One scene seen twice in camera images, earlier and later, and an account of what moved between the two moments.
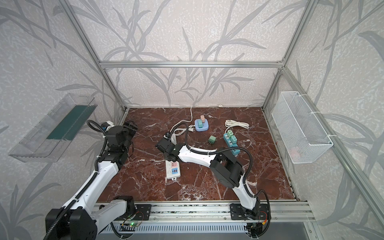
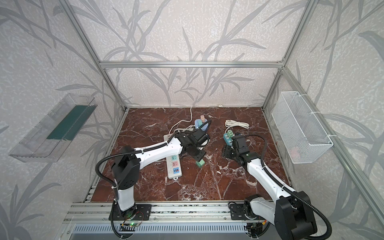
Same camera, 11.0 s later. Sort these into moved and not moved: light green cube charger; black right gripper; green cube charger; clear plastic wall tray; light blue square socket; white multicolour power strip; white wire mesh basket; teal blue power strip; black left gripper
Moved: light green cube charger; black right gripper; black left gripper
Not moved: teal blue power strip; white wire mesh basket; white multicolour power strip; clear plastic wall tray; light blue square socket; green cube charger
